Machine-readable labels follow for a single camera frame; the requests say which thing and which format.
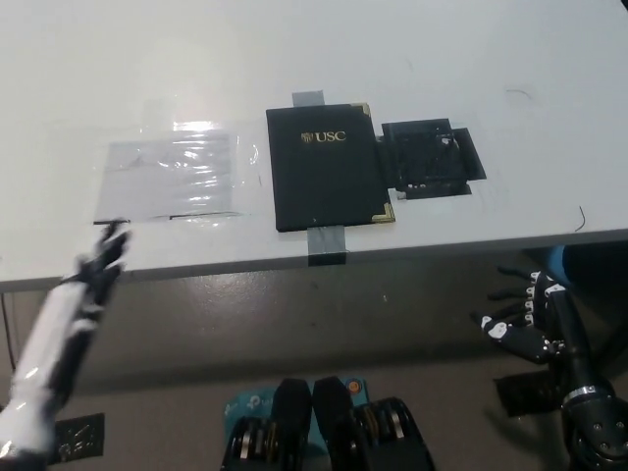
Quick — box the teal tp-link box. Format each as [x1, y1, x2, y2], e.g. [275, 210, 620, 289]
[224, 377, 367, 447]

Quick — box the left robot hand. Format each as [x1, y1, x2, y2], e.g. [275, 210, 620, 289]
[73, 223, 131, 315]

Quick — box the grey duct tape strip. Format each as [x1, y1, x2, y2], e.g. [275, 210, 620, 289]
[291, 89, 350, 268]

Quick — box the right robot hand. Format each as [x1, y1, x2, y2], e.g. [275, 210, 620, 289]
[469, 264, 565, 365]

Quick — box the clear plastic tape sheet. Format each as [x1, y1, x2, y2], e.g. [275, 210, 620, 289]
[92, 128, 257, 227]

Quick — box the black floor tape patch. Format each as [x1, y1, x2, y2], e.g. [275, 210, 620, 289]
[52, 412, 106, 462]
[495, 372, 570, 418]

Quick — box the blue object under desk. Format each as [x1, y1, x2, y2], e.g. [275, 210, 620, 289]
[547, 244, 574, 287]

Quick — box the black tape patch on desk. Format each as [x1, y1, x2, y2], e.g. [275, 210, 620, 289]
[375, 117, 490, 201]

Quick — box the black diary with gold corners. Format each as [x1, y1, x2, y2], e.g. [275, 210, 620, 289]
[265, 101, 397, 234]

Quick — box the thin black cable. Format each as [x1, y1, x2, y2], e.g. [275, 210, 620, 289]
[0, 293, 16, 369]

